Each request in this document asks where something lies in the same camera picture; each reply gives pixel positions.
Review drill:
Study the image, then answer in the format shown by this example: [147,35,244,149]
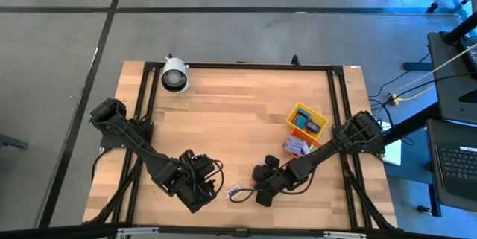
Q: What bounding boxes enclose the grey furniture foot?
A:
[0,133,29,150]

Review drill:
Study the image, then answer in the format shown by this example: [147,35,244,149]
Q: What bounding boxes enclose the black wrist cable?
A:
[206,158,225,192]
[228,185,262,204]

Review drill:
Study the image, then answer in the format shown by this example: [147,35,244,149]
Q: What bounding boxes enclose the white camera on table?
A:
[160,53,191,94]

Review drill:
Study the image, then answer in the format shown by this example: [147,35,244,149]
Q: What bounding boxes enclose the teal flat item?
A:
[294,110,309,127]

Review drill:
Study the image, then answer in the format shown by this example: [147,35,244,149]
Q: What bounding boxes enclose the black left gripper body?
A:
[176,182,218,214]

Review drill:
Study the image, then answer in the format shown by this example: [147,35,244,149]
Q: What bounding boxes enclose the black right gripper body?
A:
[259,163,296,196]

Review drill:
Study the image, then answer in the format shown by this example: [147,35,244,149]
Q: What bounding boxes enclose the white sheet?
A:
[379,121,402,168]

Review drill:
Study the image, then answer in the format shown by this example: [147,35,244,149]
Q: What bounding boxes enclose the black extrusion stand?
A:
[379,103,443,147]

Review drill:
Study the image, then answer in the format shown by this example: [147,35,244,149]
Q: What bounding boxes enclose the black office desk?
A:
[403,30,477,125]

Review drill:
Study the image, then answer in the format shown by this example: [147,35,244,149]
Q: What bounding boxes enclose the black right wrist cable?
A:
[228,185,262,204]

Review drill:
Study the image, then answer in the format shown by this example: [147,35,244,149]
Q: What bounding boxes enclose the blue floor mat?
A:
[383,134,432,186]

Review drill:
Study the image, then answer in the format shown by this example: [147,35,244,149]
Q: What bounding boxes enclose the black laptop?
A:
[435,144,477,203]

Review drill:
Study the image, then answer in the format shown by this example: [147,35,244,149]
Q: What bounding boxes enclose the purple digital timer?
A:
[304,118,322,134]

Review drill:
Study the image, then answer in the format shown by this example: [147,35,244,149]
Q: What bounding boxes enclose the black aluminium table frame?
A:
[87,61,398,231]

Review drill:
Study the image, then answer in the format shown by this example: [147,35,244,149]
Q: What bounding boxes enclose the yellow mesh basket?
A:
[285,101,329,140]

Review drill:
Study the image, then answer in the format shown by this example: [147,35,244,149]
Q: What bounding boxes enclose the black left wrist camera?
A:
[178,148,215,181]

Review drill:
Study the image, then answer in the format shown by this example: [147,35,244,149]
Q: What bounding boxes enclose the dark office desk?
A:
[426,118,477,213]

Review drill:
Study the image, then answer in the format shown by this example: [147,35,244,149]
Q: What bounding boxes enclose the white hanging rope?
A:
[393,43,477,95]

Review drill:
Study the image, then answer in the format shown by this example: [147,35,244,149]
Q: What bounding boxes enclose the black crossbar silver brackets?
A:
[0,223,477,239]

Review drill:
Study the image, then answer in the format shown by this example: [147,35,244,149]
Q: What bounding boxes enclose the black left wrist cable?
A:
[206,158,225,192]

